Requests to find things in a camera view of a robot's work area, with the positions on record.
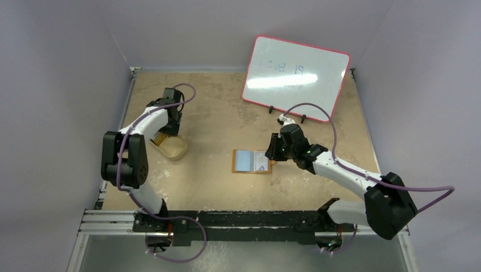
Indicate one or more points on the beige oval tray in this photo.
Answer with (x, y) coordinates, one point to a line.
(173, 147)

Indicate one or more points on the orange leather card holder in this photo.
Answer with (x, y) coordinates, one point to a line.
(242, 162)

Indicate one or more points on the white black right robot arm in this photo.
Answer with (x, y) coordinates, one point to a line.
(385, 206)

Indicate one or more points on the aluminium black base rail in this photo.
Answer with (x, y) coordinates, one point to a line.
(187, 226)

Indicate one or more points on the pink framed whiteboard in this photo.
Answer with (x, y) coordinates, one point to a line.
(286, 75)

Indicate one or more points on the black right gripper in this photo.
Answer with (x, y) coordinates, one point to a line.
(273, 148)

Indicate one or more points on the silver VIP card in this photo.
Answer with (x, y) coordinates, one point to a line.
(260, 162)

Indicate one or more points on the gold credit card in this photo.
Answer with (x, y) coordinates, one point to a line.
(159, 138)

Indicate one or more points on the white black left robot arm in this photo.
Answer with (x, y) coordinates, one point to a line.
(124, 160)

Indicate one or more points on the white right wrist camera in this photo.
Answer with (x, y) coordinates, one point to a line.
(284, 120)

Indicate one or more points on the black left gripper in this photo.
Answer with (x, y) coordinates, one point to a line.
(172, 130)

